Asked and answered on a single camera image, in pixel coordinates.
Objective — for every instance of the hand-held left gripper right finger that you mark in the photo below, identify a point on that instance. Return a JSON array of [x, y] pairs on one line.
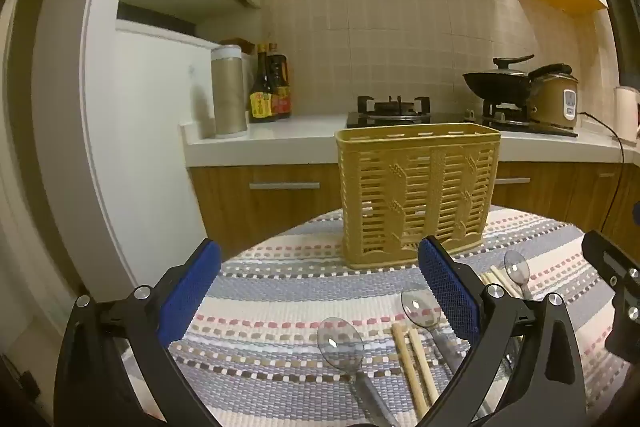
[[450, 292]]

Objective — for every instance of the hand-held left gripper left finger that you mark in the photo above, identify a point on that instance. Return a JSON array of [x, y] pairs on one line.
[[192, 287]]

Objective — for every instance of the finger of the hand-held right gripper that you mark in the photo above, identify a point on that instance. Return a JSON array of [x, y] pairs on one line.
[[607, 257], [625, 332]]

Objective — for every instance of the clear plastic spoon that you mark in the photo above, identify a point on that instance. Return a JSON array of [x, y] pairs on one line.
[[515, 267], [417, 307], [340, 342]]

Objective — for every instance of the yellow plastic utensil basket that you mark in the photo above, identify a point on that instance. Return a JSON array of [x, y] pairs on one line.
[[415, 187]]

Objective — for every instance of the wooden base cabinet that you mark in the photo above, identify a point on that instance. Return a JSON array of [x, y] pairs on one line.
[[230, 212]]

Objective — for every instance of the striped woven table mat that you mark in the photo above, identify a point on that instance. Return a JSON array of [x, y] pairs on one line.
[[280, 307]]

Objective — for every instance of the white kettle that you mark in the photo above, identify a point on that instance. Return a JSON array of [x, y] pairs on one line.
[[627, 112]]

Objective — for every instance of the golden rice cooker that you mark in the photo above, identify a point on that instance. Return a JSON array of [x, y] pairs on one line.
[[555, 102]]

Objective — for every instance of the black gas stove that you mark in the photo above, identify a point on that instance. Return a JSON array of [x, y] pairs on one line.
[[450, 119]]

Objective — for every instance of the white kitchen counter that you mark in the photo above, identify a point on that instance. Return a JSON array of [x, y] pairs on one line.
[[280, 137]]

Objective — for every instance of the beige cylindrical canister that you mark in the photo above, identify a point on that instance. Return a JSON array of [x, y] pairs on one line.
[[229, 97]]

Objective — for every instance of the dark bottle with yellow label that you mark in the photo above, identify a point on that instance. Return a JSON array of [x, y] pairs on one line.
[[261, 102]]

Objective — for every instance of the black wok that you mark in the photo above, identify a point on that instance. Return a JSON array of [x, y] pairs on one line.
[[495, 87]]

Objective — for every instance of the dark bottle with red label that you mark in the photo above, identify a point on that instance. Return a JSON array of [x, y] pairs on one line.
[[282, 92]]

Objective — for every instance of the black wok lid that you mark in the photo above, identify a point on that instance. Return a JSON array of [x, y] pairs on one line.
[[510, 64]]

